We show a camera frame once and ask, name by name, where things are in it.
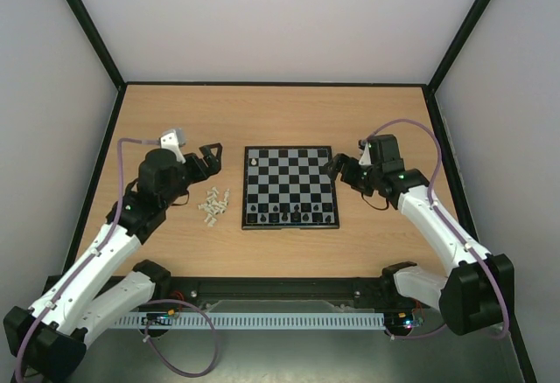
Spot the black frame post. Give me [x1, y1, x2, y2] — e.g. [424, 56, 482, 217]
[427, 0, 514, 91]
[45, 0, 127, 91]

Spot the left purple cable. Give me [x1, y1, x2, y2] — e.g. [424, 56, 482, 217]
[15, 137, 163, 382]

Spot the purple cable loop bottom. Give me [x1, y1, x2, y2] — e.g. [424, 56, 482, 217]
[142, 297, 220, 376]

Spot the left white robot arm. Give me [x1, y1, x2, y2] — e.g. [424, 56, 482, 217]
[3, 139, 222, 382]

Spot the black grey chessboard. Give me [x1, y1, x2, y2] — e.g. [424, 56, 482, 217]
[241, 145, 340, 230]

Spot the pile of white chess pieces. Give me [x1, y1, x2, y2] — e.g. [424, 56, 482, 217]
[197, 186, 230, 227]

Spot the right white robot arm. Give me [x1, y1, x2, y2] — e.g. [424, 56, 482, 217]
[325, 135, 515, 336]

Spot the black frame post left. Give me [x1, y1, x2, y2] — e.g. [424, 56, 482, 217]
[45, 0, 127, 91]

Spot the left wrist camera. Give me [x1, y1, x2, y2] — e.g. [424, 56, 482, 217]
[158, 128, 186, 164]

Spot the light blue cable duct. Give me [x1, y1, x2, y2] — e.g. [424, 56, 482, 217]
[113, 312, 385, 331]

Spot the black frame post right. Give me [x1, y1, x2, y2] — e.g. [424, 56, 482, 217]
[427, 0, 514, 91]

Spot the black aluminium rail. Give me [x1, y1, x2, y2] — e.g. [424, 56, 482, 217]
[43, 275, 508, 310]

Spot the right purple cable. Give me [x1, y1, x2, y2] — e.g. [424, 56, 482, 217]
[369, 119, 511, 339]

